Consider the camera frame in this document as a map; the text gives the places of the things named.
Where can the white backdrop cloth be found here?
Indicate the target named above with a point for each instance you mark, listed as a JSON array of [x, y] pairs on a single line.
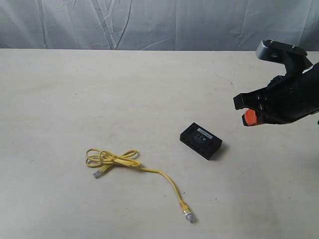
[[181, 25]]

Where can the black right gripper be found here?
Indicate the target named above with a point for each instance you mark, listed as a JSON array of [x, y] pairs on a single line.
[[284, 100]]

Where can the small black network box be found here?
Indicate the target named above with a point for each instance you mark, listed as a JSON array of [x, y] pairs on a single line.
[[200, 140]]

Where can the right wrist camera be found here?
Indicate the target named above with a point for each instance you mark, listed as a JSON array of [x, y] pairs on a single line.
[[274, 51]]

